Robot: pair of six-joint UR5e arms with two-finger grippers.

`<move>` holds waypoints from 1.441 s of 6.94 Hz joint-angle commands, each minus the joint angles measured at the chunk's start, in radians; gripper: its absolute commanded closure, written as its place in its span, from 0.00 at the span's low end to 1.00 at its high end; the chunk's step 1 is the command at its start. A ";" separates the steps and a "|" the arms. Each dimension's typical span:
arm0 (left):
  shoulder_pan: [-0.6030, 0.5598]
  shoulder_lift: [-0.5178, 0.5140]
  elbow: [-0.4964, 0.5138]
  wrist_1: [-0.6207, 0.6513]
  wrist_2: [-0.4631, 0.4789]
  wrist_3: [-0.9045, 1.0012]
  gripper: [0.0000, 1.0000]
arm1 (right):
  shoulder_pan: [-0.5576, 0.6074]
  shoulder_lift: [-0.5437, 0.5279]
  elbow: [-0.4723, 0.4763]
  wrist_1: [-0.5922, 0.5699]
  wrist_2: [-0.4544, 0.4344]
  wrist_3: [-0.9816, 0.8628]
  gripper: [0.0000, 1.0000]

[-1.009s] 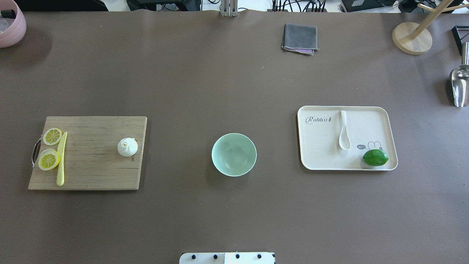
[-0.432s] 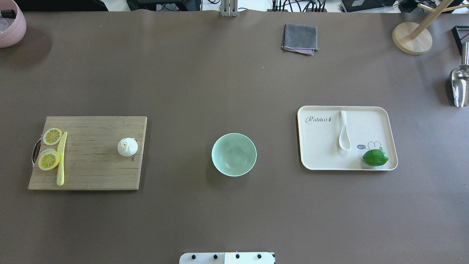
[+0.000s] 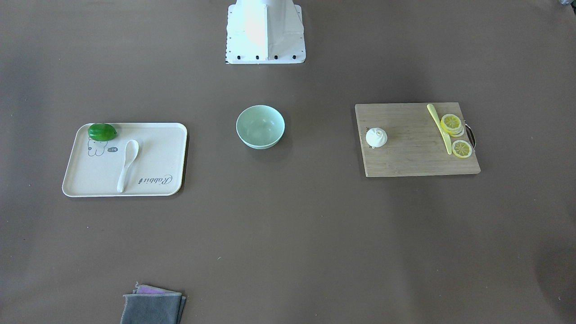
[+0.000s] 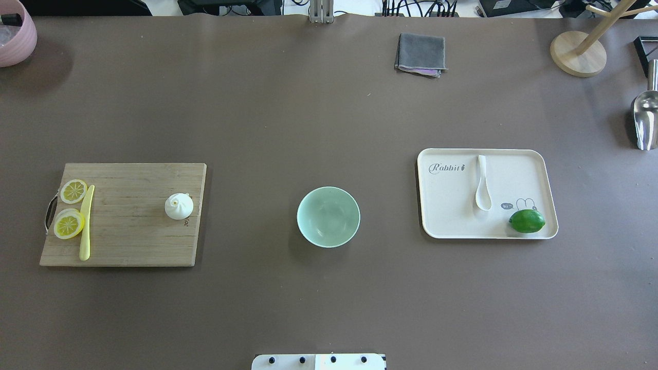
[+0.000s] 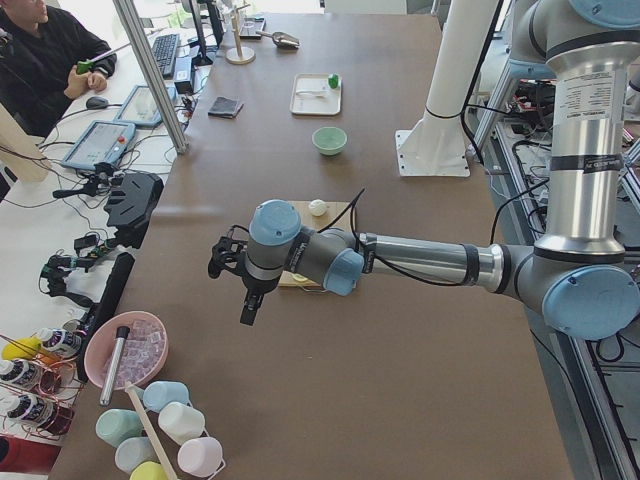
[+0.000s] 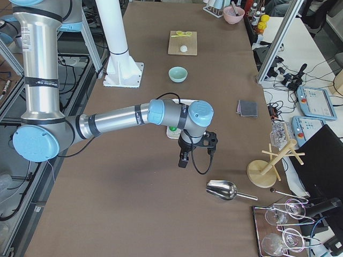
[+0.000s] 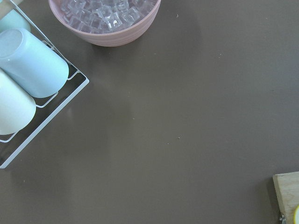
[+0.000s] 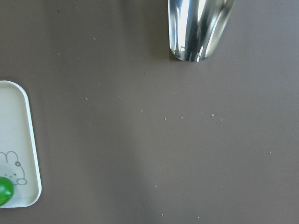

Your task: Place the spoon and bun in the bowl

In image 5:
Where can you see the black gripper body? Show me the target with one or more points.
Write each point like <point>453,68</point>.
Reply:
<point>257,287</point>

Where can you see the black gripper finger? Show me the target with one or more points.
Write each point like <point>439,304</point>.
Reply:
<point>256,303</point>
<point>247,312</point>

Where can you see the white ceramic spoon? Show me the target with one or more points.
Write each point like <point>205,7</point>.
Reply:
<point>312,93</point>

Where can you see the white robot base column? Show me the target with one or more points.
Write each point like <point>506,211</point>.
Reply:
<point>435,146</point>

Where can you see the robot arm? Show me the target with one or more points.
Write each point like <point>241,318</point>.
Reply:
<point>573,274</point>

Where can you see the pink bowl with cubes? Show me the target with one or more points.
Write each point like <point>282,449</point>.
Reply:
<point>144,353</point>

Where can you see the metal tube in bowl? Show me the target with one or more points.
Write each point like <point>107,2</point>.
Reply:
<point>122,334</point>

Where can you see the light green bowl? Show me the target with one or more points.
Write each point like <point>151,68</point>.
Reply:
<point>329,141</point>

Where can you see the grey folded cloth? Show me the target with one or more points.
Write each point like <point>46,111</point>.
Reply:
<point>224,107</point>

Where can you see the pastel cup rack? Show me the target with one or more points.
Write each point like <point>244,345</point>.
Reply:
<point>162,435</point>

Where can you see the blue teach pendant near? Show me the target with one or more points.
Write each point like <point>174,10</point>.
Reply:
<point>101,142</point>

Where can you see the blue teach pendant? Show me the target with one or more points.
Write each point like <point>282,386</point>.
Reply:
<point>101,142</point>
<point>140,109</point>

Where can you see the blue teach pendant far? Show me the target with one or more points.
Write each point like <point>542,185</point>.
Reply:
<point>140,109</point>

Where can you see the white rabbit tray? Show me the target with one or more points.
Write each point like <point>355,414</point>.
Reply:
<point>312,106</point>

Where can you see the wooden mug tree stand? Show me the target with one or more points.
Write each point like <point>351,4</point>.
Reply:
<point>239,54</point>

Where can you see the green lime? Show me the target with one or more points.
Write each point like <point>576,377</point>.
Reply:
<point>334,81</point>

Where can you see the black keyboard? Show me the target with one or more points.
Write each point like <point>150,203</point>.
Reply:
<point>164,50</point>

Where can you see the silver metal scoop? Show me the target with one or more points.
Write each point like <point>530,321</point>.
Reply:
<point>281,40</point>

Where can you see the person in black sweater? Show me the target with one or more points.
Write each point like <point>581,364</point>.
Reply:
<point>39,58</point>

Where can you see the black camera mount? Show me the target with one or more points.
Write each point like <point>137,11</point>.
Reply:
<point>130,205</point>

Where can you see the aluminium frame post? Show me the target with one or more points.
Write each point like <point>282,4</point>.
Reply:
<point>134,29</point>

